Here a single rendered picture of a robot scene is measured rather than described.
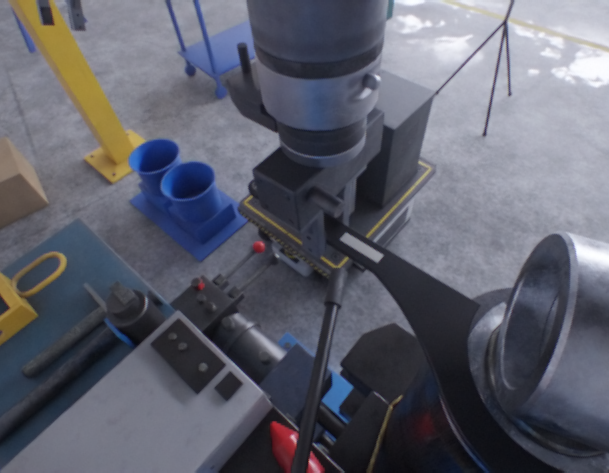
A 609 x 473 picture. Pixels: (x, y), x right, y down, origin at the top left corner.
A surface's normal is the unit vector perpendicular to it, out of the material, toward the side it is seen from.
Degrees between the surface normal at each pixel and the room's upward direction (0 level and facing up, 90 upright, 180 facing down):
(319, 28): 90
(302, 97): 90
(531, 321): 31
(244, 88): 0
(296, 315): 0
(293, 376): 0
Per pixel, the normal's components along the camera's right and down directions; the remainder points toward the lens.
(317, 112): 0.00, 0.81
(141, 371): -0.04, -0.59
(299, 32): -0.23, 0.79
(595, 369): -0.28, 0.07
